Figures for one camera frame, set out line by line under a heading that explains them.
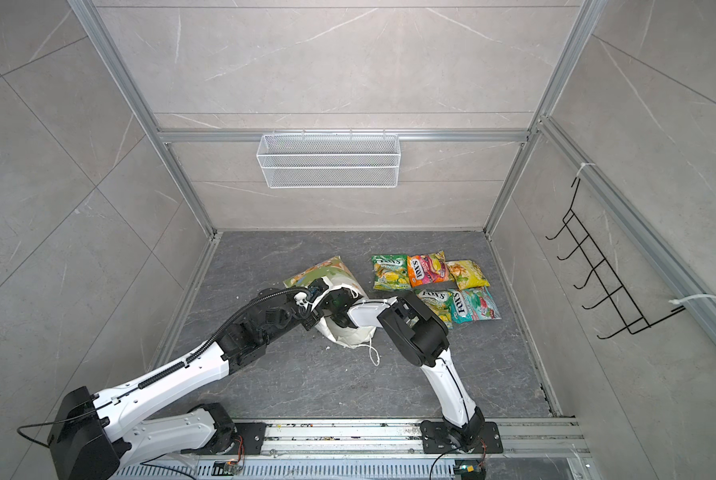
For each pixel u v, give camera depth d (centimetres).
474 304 96
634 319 58
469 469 70
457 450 67
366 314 70
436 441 72
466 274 101
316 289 60
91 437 38
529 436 75
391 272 104
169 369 47
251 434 73
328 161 100
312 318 65
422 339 55
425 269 105
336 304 78
